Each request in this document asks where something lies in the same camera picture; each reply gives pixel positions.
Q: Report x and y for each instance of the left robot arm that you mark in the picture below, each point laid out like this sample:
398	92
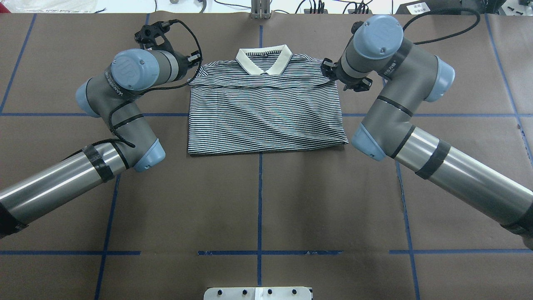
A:
132	144

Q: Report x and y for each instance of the navy white striped polo shirt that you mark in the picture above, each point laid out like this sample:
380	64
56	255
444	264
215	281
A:
265	100

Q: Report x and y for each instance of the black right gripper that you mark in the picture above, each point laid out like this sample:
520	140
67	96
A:
352	81

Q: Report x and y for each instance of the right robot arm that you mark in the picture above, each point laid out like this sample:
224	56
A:
414	76

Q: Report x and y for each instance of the aluminium frame post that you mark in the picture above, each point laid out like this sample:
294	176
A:
260	9

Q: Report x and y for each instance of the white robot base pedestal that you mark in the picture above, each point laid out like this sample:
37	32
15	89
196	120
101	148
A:
259	293

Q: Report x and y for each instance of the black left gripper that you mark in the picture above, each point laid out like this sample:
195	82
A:
193	58

